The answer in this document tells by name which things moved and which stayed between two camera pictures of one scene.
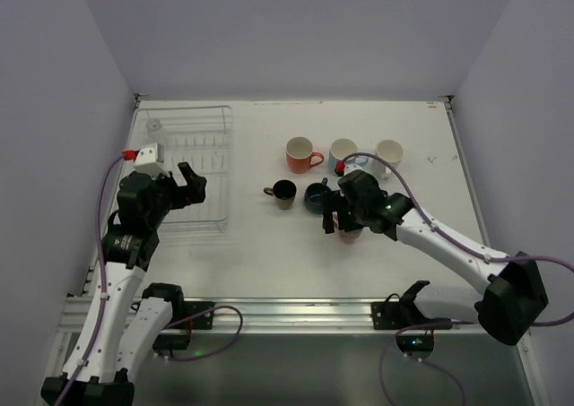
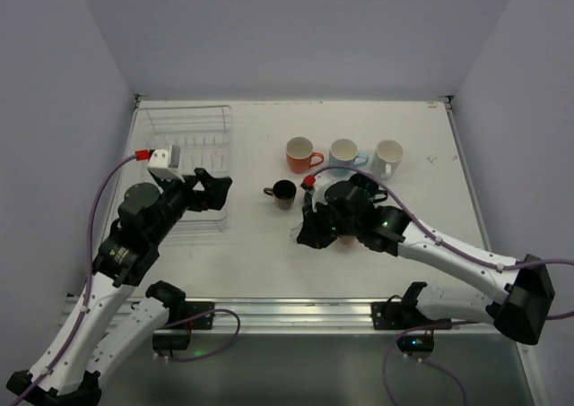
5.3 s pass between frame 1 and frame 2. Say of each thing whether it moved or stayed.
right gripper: moved
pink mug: stayed
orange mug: stayed
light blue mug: stayed
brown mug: stayed
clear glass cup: moved
